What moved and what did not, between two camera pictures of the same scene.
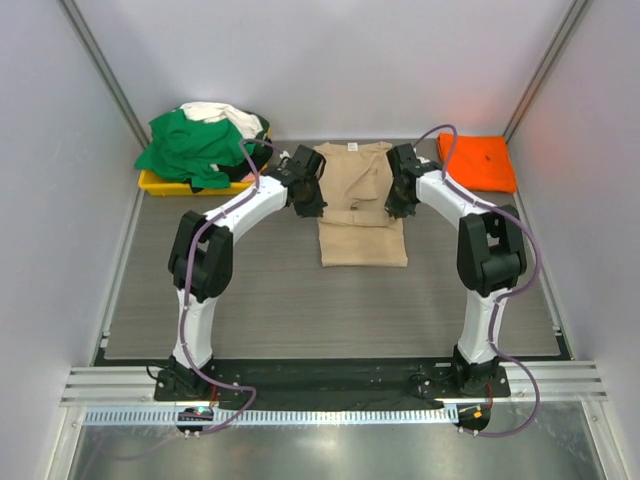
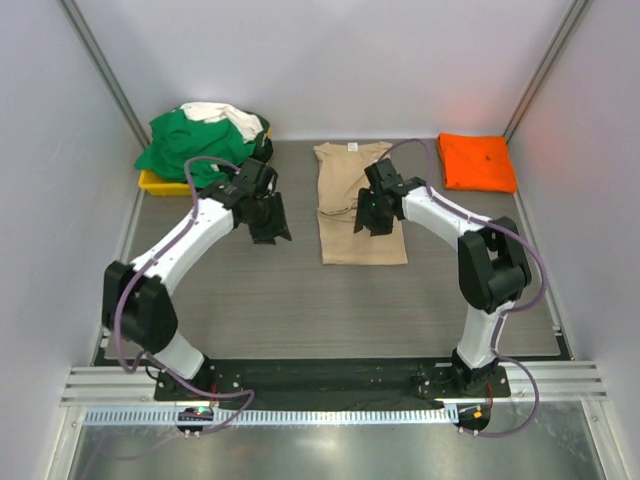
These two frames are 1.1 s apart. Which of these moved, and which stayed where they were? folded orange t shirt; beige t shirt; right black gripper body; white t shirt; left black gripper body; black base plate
Moved: right black gripper body; left black gripper body
Stayed: beige t shirt; folded orange t shirt; white t shirt; black base plate
